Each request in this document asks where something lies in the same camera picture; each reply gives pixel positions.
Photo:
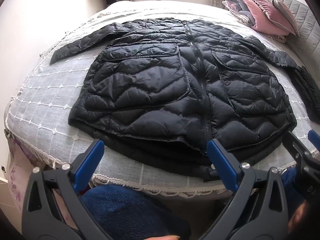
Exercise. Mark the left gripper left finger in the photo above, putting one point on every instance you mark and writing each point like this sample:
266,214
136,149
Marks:
52,208

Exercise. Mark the grey padded headboard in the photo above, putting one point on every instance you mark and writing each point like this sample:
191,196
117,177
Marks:
308,41

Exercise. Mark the folded pink grey quilt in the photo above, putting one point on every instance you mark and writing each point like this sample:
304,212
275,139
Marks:
240,10

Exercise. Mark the folded black garment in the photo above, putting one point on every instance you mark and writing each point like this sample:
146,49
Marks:
308,91

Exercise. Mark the black quilted down jacket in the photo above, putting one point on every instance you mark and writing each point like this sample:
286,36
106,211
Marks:
162,88

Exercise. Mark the left hand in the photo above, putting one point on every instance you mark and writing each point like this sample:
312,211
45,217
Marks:
168,237

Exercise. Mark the right hand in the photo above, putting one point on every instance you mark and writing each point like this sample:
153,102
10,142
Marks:
304,224

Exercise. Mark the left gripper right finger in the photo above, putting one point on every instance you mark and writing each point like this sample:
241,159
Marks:
257,208

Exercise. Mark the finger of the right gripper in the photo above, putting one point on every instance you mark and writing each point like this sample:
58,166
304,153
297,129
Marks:
314,138
295,147

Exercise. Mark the navy fleece trousers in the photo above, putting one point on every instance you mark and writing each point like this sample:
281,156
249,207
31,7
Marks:
124,213

